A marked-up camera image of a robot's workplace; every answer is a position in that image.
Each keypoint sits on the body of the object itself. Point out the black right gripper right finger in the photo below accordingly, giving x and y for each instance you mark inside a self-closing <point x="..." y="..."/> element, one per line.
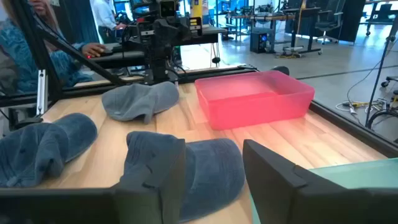
<point x="273" y="186"/>

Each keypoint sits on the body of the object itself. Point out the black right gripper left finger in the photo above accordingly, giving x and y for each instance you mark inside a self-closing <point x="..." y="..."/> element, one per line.
<point x="168" y="199"/>

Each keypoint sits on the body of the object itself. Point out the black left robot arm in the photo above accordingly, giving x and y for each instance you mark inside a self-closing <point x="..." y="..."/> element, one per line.
<point x="160" y="65"/>

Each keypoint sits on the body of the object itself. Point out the black desk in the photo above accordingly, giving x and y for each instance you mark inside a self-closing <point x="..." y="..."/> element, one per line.
<point x="124" y="57"/>

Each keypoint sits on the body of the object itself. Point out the black computer mouse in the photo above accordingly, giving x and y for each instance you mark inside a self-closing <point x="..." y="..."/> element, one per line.
<point x="106" y="52"/>

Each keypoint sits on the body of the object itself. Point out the person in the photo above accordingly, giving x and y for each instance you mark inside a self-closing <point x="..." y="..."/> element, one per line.
<point x="104" y="18"/>
<point x="18" y="53"/>

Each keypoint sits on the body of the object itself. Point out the grey-blue towel at back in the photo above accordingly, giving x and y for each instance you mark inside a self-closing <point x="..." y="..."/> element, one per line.
<point x="136" y="99"/>

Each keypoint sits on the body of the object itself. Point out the person's hand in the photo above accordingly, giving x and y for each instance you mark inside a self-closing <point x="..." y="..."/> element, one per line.
<point x="93" y="49"/>

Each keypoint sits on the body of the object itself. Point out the pink translucent plastic bin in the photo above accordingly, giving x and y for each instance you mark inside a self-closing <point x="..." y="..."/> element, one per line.
<point x="248" y="109"/>

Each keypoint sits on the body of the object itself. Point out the teal translucent plastic bin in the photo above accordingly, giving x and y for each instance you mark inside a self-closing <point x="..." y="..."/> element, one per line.
<point x="357" y="174"/>

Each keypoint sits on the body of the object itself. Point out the black computer tower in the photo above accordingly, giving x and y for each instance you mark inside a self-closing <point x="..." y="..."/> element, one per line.
<point x="259" y="40"/>

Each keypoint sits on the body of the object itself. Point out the black-legged workbench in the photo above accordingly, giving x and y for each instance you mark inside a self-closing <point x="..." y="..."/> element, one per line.
<point x="298" y="18"/>

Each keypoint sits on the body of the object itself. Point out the black tripod stand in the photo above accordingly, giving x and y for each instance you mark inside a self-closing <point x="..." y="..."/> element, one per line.
<point x="377" y="81"/>

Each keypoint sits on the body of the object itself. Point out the black office chair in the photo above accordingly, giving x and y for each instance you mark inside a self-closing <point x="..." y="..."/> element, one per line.
<point x="331" y="21"/>

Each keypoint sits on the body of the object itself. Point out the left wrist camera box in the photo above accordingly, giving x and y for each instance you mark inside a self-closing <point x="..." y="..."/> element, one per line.
<point x="168" y="8"/>

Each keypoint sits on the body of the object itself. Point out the yellow post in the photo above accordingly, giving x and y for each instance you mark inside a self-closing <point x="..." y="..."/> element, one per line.
<point x="196" y="7"/>

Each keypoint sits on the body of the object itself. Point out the black diagonal frame strut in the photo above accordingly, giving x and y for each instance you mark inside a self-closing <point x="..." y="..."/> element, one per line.
<point x="81" y="57"/>

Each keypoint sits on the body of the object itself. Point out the black table edge rail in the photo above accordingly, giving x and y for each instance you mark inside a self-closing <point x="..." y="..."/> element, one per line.
<point x="351" y="129"/>

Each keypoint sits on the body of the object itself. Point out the black upright frame post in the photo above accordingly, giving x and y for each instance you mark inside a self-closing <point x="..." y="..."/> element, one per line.
<point x="34" y="46"/>

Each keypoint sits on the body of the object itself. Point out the white metal bracket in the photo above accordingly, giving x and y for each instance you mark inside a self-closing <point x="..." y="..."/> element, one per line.
<point x="42" y="93"/>

